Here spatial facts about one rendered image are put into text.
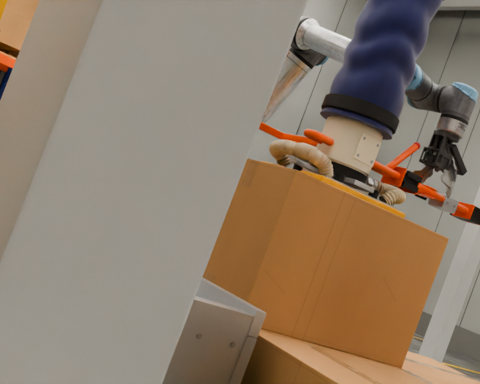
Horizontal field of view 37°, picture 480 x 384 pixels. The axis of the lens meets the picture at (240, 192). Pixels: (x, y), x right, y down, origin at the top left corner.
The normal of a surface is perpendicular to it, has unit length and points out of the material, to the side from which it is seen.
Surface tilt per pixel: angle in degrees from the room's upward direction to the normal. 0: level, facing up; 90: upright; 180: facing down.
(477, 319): 90
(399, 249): 90
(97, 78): 90
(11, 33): 90
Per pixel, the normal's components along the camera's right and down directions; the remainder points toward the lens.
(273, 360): -0.77, -0.31
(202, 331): 0.53, 0.17
